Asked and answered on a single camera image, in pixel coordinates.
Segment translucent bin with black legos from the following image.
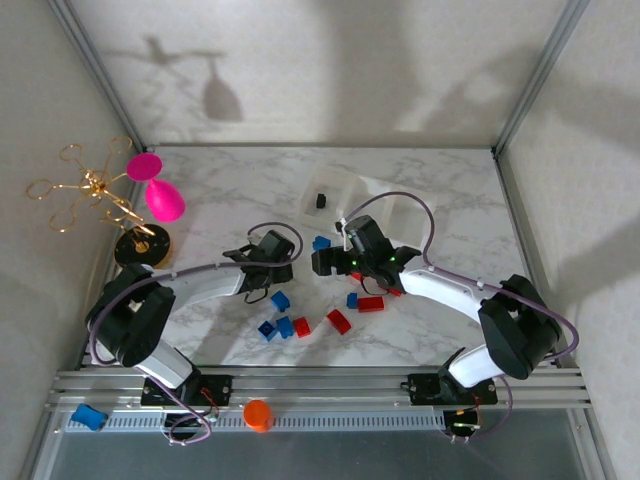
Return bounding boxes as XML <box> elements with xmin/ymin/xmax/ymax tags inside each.
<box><xmin>298</xmin><ymin>164</ymin><xmax>362</xmax><ymax>235</ymax></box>

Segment red curved lego brick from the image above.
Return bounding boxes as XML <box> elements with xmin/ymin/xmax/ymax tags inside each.
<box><xmin>325</xmin><ymin>308</ymin><xmax>353</xmax><ymax>335</ymax></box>

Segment gold glass rack black base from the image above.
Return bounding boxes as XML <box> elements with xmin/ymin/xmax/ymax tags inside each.
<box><xmin>27</xmin><ymin>136</ymin><xmax>174</xmax><ymax>270</ymax></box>

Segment pink plastic goblet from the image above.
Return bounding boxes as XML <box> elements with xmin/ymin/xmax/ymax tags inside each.
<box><xmin>125</xmin><ymin>153</ymin><xmax>187</xmax><ymax>224</ymax></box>

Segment orange cylinder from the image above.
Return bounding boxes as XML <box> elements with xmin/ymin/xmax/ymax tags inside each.
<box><xmin>243</xmin><ymin>399</ymin><xmax>275</xmax><ymax>433</ymax></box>

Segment blue bone-shaped object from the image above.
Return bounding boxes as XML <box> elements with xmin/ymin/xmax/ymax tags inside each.
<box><xmin>70</xmin><ymin>403</ymin><xmax>110</xmax><ymax>432</ymax></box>

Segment right short black cable loop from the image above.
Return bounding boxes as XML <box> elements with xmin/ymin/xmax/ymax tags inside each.
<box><xmin>359</xmin><ymin>273</ymin><xmax>392</xmax><ymax>297</ymax></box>

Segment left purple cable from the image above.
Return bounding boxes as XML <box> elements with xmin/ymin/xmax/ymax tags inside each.
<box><xmin>88</xmin><ymin>222</ymin><xmax>304</xmax><ymax>445</ymax></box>

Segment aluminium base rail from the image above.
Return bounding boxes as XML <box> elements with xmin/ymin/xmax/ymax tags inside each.
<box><xmin>47</xmin><ymin>367</ymin><xmax>594</xmax><ymax>414</ymax></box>

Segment left black mount plate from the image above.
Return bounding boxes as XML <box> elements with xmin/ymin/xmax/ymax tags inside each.
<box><xmin>141</xmin><ymin>374</ymin><xmax>234</xmax><ymax>407</ymax></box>

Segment black mount plate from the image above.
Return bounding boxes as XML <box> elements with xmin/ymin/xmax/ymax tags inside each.
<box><xmin>141</xmin><ymin>374</ymin><xmax>234</xmax><ymax>407</ymax></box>
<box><xmin>407</xmin><ymin>372</ymin><xmax>499</xmax><ymax>405</ymax></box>

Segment right black mount plate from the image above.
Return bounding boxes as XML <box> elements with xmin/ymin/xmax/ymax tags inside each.
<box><xmin>407</xmin><ymin>372</ymin><xmax>499</xmax><ymax>405</ymax></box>

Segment left base wire bundle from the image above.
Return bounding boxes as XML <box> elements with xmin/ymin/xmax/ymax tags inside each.
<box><xmin>199</xmin><ymin>387</ymin><xmax>221</xmax><ymax>424</ymax></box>

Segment base wire bundle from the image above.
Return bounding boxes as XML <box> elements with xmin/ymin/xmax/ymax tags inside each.
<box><xmin>447</xmin><ymin>394</ymin><xmax>485</xmax><ymax>434</ymax></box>
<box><xmin>199</xmin><ymin>387</ymin><xmax>221</xmax><ymax>424</ymax></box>

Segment grey slotted cable duct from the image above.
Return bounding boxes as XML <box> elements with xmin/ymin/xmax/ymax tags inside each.
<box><xmin>64</xmin><ymin>410</ymin><xmax>451</xmax><ymax>434</ymax></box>

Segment aluminium frame side rail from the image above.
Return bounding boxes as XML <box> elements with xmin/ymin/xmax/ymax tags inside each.
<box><xmin>492</xmin><ymin>149</ymin><xmax>619</xmax><ymax>480</ymax></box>

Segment right base wire bundle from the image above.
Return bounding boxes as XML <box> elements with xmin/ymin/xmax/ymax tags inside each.
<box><xmin>447</xmin><ymin>394</ymin><xmax>485</xmax><ymax>434</ymax></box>

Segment aluminium frame post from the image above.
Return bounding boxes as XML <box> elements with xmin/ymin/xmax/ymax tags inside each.
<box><xmin>47</xmin><ymin>0</ymin><xmax>151</xmax><ymax>154</ymax></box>
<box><xmin>492</xmin><ymin>0</ymin><xmax>591</xmax><ymax>156</ymax></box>

